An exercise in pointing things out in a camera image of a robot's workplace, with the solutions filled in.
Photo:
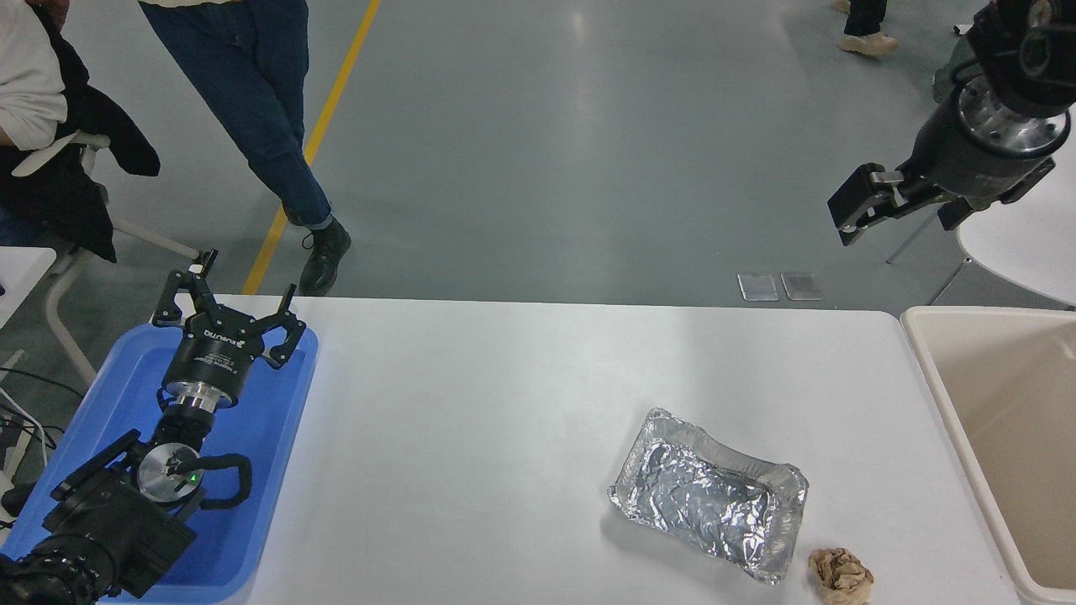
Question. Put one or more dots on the round white table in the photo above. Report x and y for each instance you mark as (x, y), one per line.
(1025, 244)

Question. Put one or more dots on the standing person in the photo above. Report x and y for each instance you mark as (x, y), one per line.
(252, 101)

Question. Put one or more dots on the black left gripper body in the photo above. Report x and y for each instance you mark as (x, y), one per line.
(210, 357)

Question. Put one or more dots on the large pale bin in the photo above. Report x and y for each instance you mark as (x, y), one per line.
(1009, 420)

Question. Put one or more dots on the seated person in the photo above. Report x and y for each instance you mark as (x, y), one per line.
(25, 84)

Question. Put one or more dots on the silver floor plate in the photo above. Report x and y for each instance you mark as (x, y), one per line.
(758, 286)
(802, 286)

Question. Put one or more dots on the black jacket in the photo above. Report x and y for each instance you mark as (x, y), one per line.
(67, 210)

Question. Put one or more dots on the white chair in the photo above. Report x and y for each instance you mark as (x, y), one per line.
(151, 238)

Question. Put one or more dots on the small white side table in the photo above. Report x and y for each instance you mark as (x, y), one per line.
(21, 273)

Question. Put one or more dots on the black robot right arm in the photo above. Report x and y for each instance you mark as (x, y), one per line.
(1034, 50)

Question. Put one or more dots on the foil tray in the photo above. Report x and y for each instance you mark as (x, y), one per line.
(714, 504)

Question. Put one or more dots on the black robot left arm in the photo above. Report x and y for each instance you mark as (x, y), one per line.
(109, 521)

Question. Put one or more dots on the crumpled tan paper ball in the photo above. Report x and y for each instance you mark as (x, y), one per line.
(841, 578)

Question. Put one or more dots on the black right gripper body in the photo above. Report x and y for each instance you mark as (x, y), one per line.
(958, 160)

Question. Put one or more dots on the blue plastic tray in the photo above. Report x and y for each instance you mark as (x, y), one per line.
(269, 437)

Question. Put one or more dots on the seated person's hand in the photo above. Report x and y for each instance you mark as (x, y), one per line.
(53, 10)

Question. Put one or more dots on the distant walking person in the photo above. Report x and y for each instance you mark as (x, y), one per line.
(866, 25)

